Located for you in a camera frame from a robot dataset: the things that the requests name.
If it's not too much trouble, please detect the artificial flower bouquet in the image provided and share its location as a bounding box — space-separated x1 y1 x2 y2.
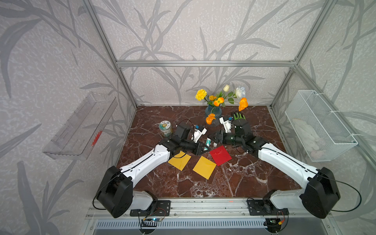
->
195 85 249 112

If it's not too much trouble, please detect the white cloth in basket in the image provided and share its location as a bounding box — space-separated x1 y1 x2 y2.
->
292 118 324 159

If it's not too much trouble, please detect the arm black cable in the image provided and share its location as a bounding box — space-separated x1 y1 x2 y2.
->
258 146 362 212
92 118 203 211

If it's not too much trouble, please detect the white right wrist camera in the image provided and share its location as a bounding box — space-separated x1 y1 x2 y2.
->
219 117 234 133

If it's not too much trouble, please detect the red envelope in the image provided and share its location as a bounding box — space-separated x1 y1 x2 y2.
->
209 146 232 166

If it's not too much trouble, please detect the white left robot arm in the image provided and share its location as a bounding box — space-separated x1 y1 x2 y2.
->
94 123 211 218

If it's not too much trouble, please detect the white wire wall basket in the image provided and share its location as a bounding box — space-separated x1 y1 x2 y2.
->
285 90 358 162

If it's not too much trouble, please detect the large yellow envelope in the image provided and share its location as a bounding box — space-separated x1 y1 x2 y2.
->
193 156 216 180

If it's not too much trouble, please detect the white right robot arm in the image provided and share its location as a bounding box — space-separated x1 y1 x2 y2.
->
214 118 340 219

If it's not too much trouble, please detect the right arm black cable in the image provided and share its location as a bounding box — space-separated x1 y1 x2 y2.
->
258 146 362 212

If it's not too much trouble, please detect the blue textured glass vase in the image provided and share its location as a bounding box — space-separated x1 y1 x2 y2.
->
205 105 222 126

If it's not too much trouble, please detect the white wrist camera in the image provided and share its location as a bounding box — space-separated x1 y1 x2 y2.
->
219 117 234 133
191 125 207 143

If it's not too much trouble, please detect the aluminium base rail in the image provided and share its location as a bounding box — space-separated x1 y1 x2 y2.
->
85 198 313 220

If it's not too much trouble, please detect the green work glove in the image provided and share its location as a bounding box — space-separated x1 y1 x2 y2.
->
232 112 246 120

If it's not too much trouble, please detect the small yellow envelope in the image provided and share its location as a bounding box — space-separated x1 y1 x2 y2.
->
168 151 191 171

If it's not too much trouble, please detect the round sunflower label jar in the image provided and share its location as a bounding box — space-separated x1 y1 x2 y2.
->
159 120 172 137

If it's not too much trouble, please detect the clear acrylic wall shelf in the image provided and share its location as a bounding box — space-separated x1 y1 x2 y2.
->
42 92 118 160

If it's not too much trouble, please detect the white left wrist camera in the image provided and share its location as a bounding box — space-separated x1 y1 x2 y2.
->
191 125 207 143

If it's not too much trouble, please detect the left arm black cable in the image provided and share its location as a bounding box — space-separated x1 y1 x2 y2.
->
92 118 203 211

